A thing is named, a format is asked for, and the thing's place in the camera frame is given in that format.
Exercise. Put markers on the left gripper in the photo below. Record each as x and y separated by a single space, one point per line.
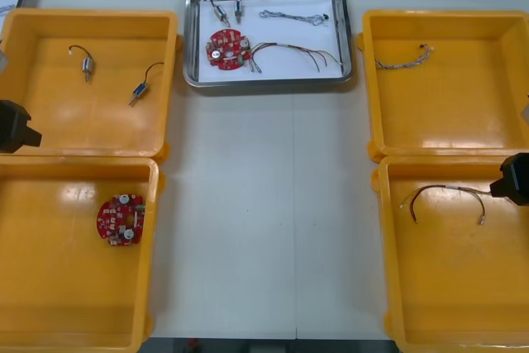
12 125

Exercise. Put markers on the metal solenoid white label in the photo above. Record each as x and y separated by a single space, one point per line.
86 65

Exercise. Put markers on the yellow-orange plastic bin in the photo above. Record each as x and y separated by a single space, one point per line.
62 287
434 121
454 287
103 121

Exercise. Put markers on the metal solenoid blue label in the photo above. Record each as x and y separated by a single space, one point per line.
238 8
140 89
220 11

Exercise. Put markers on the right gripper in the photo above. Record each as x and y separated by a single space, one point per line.
518 169

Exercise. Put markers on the round red circuit board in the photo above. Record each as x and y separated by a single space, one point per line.
225 43
120 220

